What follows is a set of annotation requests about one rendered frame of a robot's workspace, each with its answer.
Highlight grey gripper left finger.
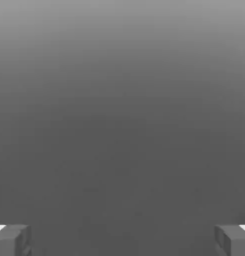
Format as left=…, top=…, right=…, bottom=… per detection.
left=0, top=223, right=33, bottom=256

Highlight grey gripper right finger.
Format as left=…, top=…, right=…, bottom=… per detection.
left=213, top=223, right=245, bottom=256

